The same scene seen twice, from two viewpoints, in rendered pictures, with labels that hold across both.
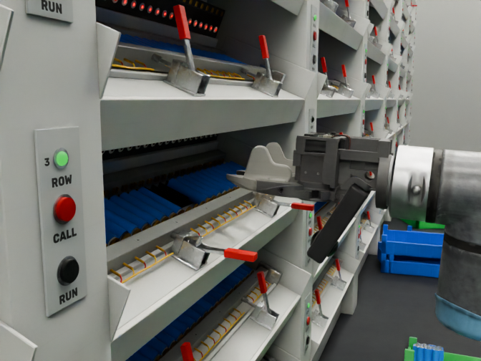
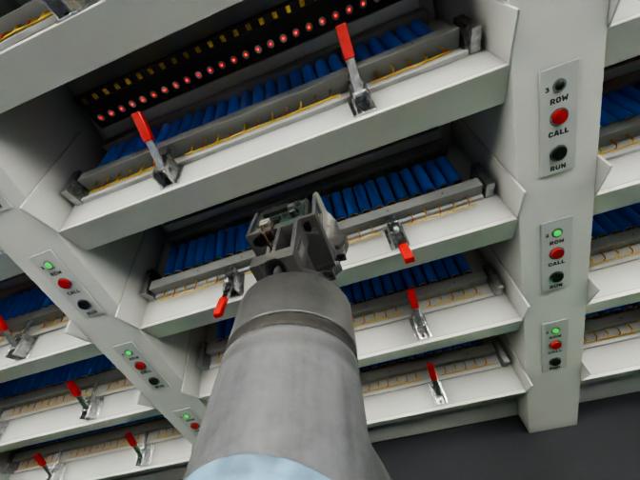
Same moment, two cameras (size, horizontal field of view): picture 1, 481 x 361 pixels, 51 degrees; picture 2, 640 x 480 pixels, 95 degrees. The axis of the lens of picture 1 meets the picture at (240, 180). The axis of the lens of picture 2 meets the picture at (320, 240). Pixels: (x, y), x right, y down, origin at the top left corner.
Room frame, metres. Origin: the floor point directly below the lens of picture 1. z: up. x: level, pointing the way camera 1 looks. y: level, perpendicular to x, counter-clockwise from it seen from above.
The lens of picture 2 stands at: (0.61, -0.39, 0.76)
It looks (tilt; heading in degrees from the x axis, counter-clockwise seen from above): 26 degrees down; 78
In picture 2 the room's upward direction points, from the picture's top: 22 degrees counter-clockwise
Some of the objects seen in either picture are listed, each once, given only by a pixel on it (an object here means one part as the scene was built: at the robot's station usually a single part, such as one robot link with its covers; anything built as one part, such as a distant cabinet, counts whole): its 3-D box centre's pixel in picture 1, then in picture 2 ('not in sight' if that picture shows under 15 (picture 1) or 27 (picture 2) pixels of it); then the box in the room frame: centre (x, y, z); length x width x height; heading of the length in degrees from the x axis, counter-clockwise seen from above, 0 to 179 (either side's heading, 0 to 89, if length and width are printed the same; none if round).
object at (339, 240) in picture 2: not in sight; (327, 245); (0.68, -0.08, 0.60); 0.09 x 0.05 x 0.02; 60
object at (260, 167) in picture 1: (258, 167); not in sight; (0.65, -0.02, 0.63); 0.09 x 0.03 x 0.06; 76
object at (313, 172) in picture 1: (341, 170); (296, 262); (0.64, -0.13, 0.62); 0.12 x 0.08 x 0.09; 68
